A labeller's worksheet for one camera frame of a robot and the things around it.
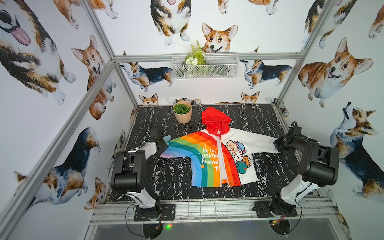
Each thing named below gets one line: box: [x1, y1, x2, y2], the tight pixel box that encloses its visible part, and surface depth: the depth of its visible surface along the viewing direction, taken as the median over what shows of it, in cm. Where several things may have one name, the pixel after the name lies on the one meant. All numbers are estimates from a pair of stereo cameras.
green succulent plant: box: [173, 103, 191, 115], surface depth 106 cm
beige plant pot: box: [173, 101, 193, 124], surface depth 106 cm
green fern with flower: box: [185, 39, 207, 67], surface depth 84 cm
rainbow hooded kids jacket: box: [159, 107, 279, 188], surface depth 95 cm
